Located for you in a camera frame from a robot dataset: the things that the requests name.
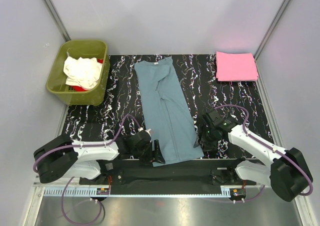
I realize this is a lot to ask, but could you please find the right aluminium frame post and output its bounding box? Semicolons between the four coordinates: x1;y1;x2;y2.
253;0;292;60

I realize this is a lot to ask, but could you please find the white t shirt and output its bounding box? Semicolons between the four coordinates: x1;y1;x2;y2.
63;56;103;90

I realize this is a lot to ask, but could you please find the left aluminium frame post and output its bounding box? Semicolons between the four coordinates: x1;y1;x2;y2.
42;0;71;42

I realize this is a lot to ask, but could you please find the slotted cable duct rail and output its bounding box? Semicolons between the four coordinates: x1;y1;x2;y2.
44;187;231;198

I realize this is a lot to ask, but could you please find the black marbled table mat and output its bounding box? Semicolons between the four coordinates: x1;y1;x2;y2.
60;54;274;142

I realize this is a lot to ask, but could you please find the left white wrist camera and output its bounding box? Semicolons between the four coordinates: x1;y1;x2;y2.
138;127;154;136

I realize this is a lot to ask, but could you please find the olive green plastic bin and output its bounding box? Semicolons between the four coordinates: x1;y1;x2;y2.
46;39;110;106

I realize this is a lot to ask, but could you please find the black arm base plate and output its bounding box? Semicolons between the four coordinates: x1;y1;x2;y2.
79;159;243;192

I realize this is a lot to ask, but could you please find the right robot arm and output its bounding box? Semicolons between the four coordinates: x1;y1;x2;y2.
196;109;314;202

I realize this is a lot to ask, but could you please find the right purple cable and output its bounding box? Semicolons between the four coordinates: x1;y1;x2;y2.
207;104;315;204

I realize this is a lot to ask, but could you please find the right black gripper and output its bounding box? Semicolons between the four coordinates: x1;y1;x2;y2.
193;123;219;152

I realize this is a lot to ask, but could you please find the red t shirt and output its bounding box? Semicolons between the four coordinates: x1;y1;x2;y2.
70;59;104;92

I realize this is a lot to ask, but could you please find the folded pink t shirt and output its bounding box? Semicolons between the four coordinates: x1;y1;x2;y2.
216;51;259;82

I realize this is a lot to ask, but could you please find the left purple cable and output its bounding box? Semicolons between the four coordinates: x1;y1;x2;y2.
33;114;143;224

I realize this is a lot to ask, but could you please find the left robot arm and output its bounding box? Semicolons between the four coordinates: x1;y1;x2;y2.
33;129;166;185

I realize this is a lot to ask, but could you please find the purple cable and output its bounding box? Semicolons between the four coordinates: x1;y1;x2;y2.
33;114;143;224
207;104;315;204

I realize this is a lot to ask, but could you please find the blue-grey t shirt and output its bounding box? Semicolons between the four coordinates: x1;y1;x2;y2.
134;57;204;164

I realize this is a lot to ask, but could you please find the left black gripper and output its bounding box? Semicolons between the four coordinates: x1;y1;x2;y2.
132;140;165;166

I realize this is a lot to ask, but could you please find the aluminium frame post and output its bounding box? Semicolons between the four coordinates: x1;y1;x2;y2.
42;0;71;42
253;0;292;60

